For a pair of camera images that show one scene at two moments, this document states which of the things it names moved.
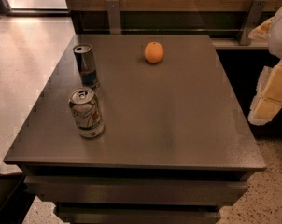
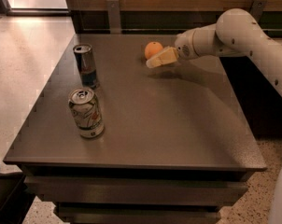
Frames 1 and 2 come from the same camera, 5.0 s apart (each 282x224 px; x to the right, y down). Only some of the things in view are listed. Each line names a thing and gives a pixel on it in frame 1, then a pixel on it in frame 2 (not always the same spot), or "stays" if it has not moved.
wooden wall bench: x=227 y=13 stays
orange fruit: x=154 y=52 stays
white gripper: x=281 y=35 -> x=184 y=47
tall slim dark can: x=86 y=63 stays
